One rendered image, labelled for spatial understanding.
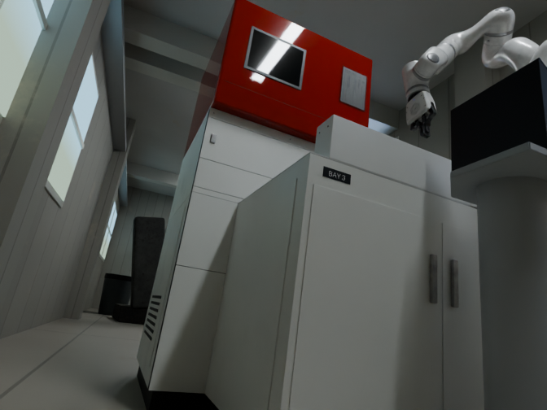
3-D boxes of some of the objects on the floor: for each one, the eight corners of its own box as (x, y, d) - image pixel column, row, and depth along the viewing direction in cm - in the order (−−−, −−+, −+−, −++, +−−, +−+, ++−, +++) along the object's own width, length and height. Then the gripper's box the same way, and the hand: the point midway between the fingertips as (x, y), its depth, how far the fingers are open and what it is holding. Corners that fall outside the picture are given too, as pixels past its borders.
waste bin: (95, 311, 653) (106, 273, 674) (127, 316, 671) (136, 278, 692) (93, 313, 601) (104, 272, 622) (127, 317, 619) (137, 277, 640)
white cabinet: (199, 419, 127) (237, 203, 151) (406, 425, 161) (410, 248, 185) (269, 521, 70) (312, 150, 94) (567, 497, 104) (542, 228, 128)
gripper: (442, 87, 126) (451, 127, 118) (410, 112, 138) (417, 150, 130) (426, 79, 124) (435, 119, 115) (396, 106, 136) (401, 144, 127)
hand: (424, 131), depth 123 cm, fingers closed
